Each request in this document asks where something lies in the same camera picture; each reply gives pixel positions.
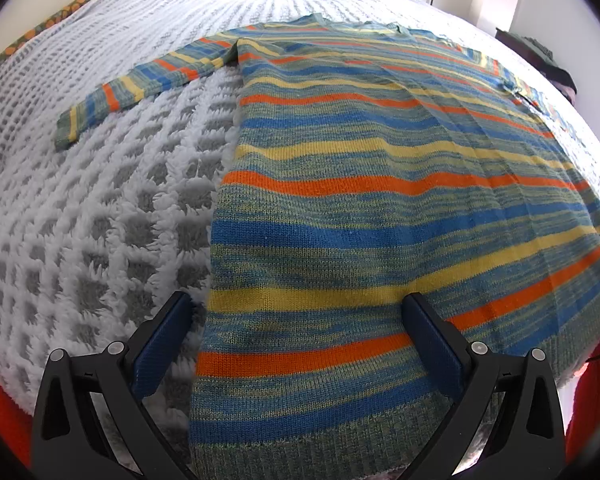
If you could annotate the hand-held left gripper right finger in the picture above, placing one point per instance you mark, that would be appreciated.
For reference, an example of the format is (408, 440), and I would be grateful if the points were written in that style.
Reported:
(430, 345)

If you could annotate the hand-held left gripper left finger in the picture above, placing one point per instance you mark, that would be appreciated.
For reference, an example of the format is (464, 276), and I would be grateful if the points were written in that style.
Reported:
(162, 345)

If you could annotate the pile of dark clothes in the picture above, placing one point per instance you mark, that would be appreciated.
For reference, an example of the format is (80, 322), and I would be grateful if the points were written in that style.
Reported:
(540, 52)

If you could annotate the striped knitted sweater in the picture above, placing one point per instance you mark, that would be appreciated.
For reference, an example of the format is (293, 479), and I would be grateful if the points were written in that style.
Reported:
(370, 185)

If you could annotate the red patterned rug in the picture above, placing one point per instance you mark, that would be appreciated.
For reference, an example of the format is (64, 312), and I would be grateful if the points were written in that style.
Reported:
(0, 395)

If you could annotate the white and grey fluffy blanket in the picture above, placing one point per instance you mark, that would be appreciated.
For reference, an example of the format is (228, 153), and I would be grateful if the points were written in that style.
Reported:
(105, 185)

